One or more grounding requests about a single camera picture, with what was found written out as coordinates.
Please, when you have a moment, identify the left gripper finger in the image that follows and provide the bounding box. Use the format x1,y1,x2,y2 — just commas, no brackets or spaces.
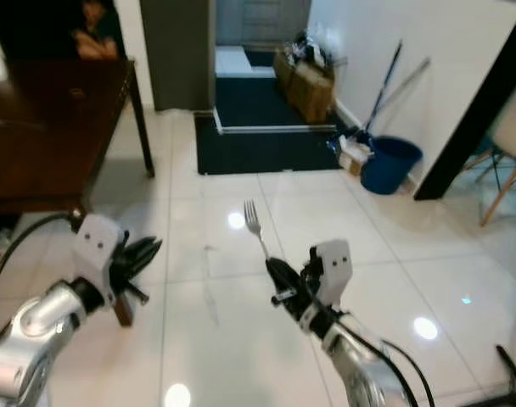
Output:
121,237,156,266
130,237,165,278

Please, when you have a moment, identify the silver metal fork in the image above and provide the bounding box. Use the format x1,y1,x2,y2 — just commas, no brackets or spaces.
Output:
243,199,272,262

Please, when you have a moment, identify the dark blue floor mat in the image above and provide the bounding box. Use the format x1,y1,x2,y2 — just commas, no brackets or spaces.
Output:
194,75,367,176

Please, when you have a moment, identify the dark brown wooden table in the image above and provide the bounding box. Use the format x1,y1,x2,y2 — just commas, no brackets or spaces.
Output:
0,58,157,329

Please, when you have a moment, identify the blue plastic bucket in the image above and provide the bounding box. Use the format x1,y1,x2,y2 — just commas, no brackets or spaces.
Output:
359,135,425,197

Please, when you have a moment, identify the brown cardboard box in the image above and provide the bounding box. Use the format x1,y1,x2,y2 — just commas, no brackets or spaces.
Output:
272,32,339,125

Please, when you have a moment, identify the dark grey door panel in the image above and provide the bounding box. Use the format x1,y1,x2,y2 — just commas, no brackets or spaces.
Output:
139,0,218,113

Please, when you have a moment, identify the seated person in dark clothes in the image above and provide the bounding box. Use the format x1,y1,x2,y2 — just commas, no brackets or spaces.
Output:
71,0,128,62

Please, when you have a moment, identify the white chair with wooden legs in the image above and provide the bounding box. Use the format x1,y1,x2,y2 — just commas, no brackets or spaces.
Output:
464,72,516,228

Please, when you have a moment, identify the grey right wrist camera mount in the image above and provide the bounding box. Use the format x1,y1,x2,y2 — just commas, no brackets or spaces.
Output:
307,240,354,308

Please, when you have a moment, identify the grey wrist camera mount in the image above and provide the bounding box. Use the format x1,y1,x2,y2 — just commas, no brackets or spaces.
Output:
72,213,128,298
307,240,354,308

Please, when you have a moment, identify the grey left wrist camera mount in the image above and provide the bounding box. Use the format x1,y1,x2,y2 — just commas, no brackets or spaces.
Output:
72,213,128,298

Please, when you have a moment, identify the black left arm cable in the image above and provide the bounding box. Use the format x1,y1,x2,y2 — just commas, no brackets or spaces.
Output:
0,214,81,310

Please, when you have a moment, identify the blue handled mop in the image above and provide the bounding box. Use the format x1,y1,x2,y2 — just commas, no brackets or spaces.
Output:
364,40,405,141

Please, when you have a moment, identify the black metal floor frame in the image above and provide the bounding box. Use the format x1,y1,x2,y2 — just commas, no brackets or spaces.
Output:
494,312,516,401

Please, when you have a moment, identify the grey broom handle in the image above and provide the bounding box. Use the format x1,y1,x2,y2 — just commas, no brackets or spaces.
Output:
373,56,433,128

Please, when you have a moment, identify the black slanted metal frame post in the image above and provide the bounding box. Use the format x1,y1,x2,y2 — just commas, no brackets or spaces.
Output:
412,7,516,203

